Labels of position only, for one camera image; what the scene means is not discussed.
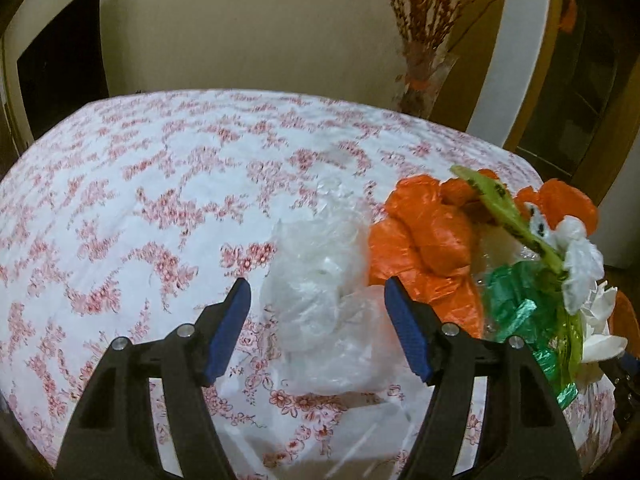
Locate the green plastic bag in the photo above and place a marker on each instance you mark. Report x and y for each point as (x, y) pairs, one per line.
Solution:
(526, 300)

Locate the white printed plastic bag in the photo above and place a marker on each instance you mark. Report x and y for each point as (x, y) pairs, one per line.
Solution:
(581, 261)

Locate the clear glass vase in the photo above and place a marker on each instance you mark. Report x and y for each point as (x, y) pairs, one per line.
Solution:
(427, 70)

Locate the floral pink white tablecloth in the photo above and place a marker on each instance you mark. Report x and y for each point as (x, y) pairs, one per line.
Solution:
(134, 213)

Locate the glass sliding door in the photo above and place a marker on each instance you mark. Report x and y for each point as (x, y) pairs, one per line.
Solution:
(596, 47)

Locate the yellow green printed bag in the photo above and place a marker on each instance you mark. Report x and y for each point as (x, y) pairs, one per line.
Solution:
(500, 204)

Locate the black television screen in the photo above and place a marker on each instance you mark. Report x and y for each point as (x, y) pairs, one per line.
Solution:
(62, 69)

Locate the clear plastic bag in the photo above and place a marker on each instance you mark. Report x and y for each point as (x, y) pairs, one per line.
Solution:
(332, 331)

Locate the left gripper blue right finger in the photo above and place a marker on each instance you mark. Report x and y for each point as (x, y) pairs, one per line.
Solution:
(524, 433)

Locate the orange plastic trash basket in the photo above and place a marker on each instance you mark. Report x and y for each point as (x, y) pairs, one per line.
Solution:
(623, 321)

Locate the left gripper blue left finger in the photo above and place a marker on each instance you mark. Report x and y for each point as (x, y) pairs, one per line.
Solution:
(111, 433)

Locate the orange plastic bag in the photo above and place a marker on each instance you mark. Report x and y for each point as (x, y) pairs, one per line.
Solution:
(428, 239)
(556, 200)

